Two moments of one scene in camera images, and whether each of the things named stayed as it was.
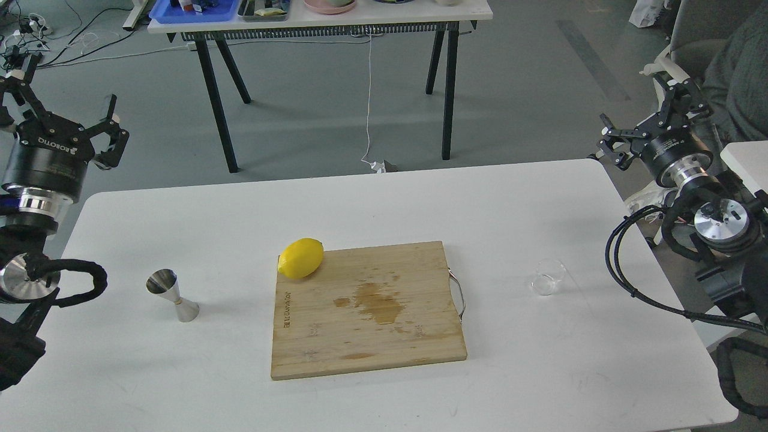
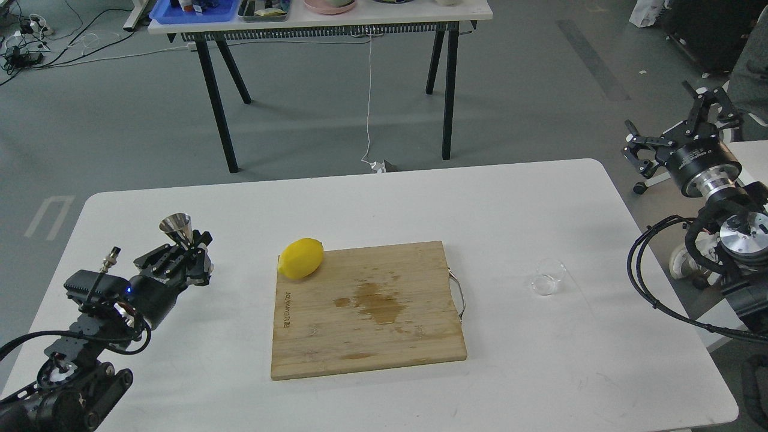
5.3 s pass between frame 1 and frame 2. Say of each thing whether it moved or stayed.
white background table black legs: stayed
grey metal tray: stayed
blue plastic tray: stayed
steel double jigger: moved
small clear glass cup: stayed
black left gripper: moved
